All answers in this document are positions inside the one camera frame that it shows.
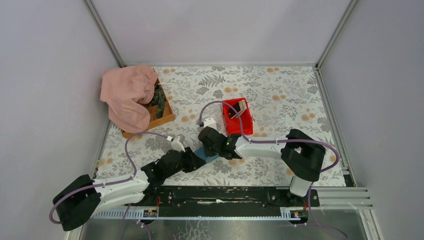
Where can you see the red plastic bin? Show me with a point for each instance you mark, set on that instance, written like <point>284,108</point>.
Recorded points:
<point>233,125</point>

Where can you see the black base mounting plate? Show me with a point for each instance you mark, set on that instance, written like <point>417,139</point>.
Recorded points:
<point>224,201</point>

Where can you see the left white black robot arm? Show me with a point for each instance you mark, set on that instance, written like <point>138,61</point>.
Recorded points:
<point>85,197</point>

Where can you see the dark green patterned item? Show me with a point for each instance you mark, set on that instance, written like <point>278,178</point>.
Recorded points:
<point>159,101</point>

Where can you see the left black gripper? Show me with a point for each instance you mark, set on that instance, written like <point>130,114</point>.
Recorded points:
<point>191,159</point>

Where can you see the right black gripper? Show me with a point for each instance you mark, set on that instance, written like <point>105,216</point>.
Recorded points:
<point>208,140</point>

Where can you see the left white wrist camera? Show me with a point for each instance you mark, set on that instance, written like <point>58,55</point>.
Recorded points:
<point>177,142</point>

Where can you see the white slotted cable duct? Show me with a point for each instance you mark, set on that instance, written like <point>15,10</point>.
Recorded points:
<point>143,214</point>

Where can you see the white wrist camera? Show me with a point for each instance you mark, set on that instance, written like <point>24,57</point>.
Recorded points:
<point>208,122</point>
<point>177,142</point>

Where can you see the floral patterned table mat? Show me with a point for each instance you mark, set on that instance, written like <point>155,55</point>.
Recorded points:
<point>279,99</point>

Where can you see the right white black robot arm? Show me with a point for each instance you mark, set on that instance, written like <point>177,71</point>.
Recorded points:
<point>303,155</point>

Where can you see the wooden organizer tray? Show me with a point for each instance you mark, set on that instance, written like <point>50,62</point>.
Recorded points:
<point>168,113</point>

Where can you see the blue card holder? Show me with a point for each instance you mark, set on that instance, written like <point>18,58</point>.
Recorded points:
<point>201,153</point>

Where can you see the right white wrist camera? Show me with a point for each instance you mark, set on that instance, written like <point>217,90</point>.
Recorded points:
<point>208,122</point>

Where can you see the pink cloth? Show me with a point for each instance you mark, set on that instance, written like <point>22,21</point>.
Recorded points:
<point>126,90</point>

